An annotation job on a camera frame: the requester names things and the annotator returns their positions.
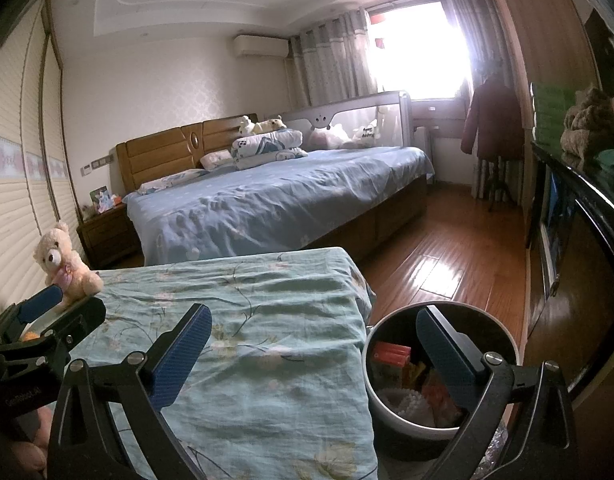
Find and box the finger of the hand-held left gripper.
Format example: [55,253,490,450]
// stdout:
[0,284,63,330]
[17,296,108,362]

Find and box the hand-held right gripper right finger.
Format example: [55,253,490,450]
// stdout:
[415,304,576,480]

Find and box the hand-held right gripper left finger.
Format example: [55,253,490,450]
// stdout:
[47,303,214,480]

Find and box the yellow snack packet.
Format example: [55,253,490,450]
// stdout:
[409,360,429,392]

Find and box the orange white snack packet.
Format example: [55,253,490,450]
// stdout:
[422,375,464,427]

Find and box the green box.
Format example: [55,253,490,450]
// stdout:
[374,365,409,392]

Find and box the white foam net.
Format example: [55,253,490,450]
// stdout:
[387,389,439,427]

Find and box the white trash bin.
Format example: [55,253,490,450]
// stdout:
[363,302,520,442]

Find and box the person's left hand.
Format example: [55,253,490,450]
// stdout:
[12,405,54,480]

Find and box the cream teddy bear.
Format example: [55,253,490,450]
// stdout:
[34,221,105,307]

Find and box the wooden nightstand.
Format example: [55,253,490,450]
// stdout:
[77,202,141,269]

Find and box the clear plastic bag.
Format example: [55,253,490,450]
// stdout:
[469,422,514,480]

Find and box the cream sliding door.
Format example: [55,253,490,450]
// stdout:
[0,0,89,322]

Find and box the flat printed pillow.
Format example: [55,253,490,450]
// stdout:
[137,169,209,195]

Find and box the black glass cabinet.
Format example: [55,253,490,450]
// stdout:
[524,140,614,413]

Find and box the coat rack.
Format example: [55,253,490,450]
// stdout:
[472,155,524,212]

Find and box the wooden headboard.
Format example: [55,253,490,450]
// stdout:
[116,114,260,196]

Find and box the bed with blue sheet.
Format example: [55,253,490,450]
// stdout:
[124,146,436,267]

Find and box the small white pillow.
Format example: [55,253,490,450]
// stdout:
[200,149,236,170]

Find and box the folded patterned blanket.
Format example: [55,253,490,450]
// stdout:
[231,129,309,171]

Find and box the dark red coat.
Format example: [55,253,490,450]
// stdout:
[461,75,526,162]

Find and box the pink plush toy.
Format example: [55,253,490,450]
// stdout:
[307,125,354,150]

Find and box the cream plush toy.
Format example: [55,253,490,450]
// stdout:
[253,117,287,135]

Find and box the stack of green boxes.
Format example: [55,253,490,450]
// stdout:
[531,82,578,144]

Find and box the brown plush toy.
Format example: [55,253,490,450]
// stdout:
[561,86,614,157]

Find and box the bright window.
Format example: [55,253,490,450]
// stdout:
[364,0,475,102]

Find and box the grey patterned curtain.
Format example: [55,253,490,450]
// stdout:
[289,7,379,107]
[447,0,508,97]

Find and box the white air conditioner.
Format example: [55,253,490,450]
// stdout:
[232,35,291,59]

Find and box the wooden wardrobe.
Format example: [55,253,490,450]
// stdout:
[482,0,604,241]

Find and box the black television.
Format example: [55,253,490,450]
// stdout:
[584,7,614,97]

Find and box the photo frame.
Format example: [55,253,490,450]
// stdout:
[90,186,113,214]

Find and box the wall switch panel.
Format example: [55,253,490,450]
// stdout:
[82,156,116,175]

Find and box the white crib rail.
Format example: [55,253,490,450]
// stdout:
[277,91,414,150]

